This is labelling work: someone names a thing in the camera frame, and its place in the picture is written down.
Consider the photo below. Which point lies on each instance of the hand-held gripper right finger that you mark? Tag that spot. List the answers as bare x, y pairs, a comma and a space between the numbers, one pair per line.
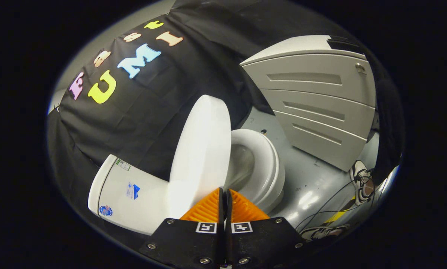
260, 243

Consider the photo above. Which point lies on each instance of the black backdrop cloth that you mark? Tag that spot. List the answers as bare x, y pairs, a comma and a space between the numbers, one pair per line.
152, 112

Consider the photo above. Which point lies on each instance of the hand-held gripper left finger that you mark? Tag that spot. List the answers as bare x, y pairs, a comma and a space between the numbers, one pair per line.
188, 243

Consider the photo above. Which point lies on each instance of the white toilet seat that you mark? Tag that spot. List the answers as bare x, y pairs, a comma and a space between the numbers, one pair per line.
272, 157

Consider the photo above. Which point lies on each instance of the yellow floor tape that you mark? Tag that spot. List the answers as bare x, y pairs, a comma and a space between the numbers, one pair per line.
337, 216

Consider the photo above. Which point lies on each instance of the white toilet lid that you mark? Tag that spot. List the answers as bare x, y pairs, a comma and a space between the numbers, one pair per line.
202, 149

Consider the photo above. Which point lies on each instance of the person's black and white shoe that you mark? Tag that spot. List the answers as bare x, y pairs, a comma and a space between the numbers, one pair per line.
322, 232
361, 181

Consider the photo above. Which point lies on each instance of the white toilet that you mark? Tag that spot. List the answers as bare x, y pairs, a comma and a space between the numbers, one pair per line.
133, 201

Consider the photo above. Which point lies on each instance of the light grey drawer cabinet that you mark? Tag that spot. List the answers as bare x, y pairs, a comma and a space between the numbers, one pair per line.
313, 112

